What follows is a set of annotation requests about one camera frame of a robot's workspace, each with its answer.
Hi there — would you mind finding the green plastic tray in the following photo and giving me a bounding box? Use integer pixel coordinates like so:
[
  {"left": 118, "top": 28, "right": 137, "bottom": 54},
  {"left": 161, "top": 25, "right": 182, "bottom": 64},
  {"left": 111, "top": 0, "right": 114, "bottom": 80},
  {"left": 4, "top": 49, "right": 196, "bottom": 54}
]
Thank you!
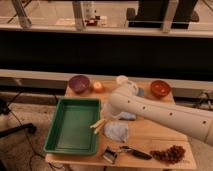
[{"left": 44, "top": 98, "right": 101, "bottom": 156}]

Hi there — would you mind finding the blue folded cloth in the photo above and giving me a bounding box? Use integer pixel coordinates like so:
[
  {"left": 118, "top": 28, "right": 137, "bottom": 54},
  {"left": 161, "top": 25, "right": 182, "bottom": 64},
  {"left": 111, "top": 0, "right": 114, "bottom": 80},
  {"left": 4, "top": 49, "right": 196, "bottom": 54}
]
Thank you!
[{"left": 104, "top": 122, "right": 129, "bottom": 142}]

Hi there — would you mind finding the purple bowl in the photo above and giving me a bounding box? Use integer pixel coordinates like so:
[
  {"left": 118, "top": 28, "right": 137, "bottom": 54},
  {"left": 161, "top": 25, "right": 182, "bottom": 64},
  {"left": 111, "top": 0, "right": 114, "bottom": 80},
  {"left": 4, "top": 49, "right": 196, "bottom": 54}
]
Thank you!
[{"left": 68, "top": 75, "right": 90, "bottom": 94}]

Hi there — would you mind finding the black handled peeler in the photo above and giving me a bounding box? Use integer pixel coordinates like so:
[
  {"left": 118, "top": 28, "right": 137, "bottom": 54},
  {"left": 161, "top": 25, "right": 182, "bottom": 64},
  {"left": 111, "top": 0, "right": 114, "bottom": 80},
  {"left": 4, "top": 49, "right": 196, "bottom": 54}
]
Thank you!
[{"left": 119, "top": 146, "right": 152, "bottom": 160}]

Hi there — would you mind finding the yellow banana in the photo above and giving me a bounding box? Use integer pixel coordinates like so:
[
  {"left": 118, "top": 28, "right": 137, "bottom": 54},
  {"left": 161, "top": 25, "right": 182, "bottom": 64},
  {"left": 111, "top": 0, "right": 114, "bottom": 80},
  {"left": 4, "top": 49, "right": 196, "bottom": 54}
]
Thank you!
[{"left": 90, "top": 119, "right": 106, "bottom": 134}]

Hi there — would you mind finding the bunch of red grapes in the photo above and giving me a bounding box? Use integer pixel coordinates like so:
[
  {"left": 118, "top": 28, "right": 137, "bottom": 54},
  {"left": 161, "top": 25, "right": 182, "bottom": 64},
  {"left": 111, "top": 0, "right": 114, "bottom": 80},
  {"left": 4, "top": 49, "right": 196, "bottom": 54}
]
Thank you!
[{"left": 150, "top": 145, "right": 185, "bottom": 164}]

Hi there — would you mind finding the blue cup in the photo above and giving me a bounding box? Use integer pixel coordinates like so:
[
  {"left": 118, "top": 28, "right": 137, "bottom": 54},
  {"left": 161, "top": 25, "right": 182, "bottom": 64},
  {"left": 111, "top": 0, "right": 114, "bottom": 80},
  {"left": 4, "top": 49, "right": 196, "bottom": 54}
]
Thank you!
[{"left": 137, "top": 88, "right": 144, "bottom": 97}]

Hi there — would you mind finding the red bowl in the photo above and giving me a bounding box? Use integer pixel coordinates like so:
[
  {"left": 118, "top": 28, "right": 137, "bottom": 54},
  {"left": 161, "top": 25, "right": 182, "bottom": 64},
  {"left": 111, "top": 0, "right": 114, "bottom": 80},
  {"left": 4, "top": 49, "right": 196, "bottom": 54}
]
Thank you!
[{"left": 150, "top": 80, "right": 171, "bottom": 98}]

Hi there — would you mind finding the white cup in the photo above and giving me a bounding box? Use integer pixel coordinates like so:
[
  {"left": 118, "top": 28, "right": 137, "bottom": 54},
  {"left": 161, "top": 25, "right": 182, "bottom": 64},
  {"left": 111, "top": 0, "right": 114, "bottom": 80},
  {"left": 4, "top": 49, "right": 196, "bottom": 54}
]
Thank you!
[{"left": 116, "top": 75, "right": 128, "bottom": 85}]

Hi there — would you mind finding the white bottle in background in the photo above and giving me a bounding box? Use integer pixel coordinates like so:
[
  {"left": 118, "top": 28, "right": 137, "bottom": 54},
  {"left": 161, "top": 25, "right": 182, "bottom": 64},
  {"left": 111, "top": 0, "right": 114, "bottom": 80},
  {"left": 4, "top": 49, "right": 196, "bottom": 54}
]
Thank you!
[{"left": 83, "top": 1, "right": 96, "bottom": 20}]

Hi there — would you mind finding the metal binder clip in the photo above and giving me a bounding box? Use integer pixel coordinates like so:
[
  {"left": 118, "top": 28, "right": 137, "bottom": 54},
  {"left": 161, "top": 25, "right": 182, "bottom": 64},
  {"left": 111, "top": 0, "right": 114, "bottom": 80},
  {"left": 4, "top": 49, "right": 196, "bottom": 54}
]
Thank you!
[{"left": 102, "top": 147, "right": 118, "bottom": 164}]

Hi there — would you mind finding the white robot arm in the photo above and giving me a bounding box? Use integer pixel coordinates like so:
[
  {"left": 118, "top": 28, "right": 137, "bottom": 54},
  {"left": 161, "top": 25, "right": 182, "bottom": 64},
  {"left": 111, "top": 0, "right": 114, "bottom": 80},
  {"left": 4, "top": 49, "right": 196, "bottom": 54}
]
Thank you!
[{"left": 103, "top": 82, "right": 213, "bottom": 146}]

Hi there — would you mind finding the orange fruit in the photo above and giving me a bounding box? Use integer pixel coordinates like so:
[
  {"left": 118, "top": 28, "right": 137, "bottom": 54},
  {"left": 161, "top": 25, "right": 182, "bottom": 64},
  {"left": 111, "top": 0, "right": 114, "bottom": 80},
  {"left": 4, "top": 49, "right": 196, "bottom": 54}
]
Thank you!
[{"left": 92, "top": 81, "right": 104, "bottom": 93}]

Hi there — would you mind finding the blue sponge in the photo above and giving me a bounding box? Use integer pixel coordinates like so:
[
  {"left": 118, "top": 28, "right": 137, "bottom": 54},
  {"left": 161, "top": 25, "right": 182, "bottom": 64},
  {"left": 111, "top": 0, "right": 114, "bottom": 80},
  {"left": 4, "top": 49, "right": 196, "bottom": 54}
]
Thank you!
[{"left": 120, "top": 112, "right": 136, "bottom": 121}]

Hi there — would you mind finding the black office chair base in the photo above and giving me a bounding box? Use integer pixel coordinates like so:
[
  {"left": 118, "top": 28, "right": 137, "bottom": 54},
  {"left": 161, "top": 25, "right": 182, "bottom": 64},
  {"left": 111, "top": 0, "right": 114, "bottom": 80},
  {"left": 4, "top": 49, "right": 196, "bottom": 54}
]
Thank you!
[{"left": 0, "top": 98, "right": 37, "bottom": 138}]

